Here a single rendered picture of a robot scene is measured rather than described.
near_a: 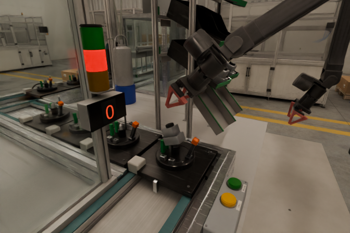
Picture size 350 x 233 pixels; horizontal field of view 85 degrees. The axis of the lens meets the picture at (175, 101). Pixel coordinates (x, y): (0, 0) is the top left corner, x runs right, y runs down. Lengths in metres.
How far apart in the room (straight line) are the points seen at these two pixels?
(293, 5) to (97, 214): 0.72
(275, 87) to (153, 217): 4.26
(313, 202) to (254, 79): 3.93
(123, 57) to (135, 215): 1.12
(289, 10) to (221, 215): 0.52
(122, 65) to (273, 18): 1.16
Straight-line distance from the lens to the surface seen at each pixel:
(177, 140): 0.65
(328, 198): 0.91
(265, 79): 4.62
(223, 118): 0.94
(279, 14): 0.55
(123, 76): 1.52
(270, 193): 0.83
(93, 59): 0.49
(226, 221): 0.57
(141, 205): 0.65
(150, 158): 0.73
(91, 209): 0.64
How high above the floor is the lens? 1.40
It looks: 20 degrees down
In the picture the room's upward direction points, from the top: straight up
